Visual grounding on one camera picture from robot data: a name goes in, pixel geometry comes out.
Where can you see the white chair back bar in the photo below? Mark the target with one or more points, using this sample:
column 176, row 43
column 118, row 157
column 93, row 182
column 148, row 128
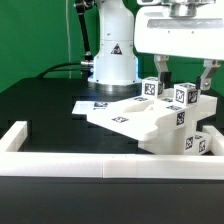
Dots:
column 189, row 115

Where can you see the white tag sheet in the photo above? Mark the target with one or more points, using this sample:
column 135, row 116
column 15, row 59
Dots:
column 83, row 107

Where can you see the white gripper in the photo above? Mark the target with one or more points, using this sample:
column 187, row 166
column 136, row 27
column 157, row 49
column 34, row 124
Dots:
column 183, row 28

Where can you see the white chair back part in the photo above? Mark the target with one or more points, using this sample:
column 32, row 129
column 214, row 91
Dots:
column 140, row 120

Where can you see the white U-shaped fence frame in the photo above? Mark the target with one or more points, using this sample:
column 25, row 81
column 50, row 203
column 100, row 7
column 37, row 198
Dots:
column 13, row 162

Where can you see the black camera stand pole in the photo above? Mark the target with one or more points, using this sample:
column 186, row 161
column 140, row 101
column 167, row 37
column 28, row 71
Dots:
column 81, row 6

